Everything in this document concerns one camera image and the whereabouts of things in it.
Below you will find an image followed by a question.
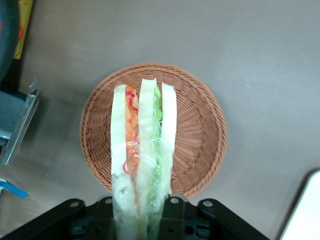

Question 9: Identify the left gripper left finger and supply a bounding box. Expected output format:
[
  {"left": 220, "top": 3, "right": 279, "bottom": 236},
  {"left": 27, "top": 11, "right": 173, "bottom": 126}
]
[{"left": 0, "top": 196, "right": 119, "bottom": 240}]

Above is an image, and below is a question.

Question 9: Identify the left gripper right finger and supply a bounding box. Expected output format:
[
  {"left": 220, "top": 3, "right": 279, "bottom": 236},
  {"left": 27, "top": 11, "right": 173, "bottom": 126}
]
[{"left": 159, "top": 194, "right": 271, "bottom": 240}]

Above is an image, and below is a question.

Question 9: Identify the triangle sandwich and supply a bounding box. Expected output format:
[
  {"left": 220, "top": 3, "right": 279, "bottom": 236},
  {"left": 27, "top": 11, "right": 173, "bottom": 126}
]
[{"left": 110, "top": 77, "right": 178, "bottom": 240}]

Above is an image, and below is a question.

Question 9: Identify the cream plastic tray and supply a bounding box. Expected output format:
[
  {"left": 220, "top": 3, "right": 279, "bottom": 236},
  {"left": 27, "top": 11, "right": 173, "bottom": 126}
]
[{"left": 278, "top": 169, "right": 320, "bottom": 240}]

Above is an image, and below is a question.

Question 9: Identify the round brown wicker basket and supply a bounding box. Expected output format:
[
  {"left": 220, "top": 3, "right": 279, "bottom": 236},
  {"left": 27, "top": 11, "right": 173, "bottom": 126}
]
[{"left": 79, "top": 62, "right": 228, "bottom": 200}]

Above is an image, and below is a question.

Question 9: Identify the blue tape strip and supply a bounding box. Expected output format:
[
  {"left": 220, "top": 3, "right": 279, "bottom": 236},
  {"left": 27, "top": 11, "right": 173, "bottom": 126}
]
[{"left": 0, "top": 178, "right": 29, "bottom": 199}]

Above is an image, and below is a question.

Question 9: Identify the black control box yellow panel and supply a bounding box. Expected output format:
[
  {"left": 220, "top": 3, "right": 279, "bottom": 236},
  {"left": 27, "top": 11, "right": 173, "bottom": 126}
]
[{"left": 0, "top": 0, "right": 36, "bottom": 91}]

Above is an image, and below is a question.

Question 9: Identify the grey metal bracket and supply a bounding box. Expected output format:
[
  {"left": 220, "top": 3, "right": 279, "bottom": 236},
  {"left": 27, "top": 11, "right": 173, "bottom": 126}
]
[{"left": 0, "top": 88, "right": 41, "bottom": 167}]

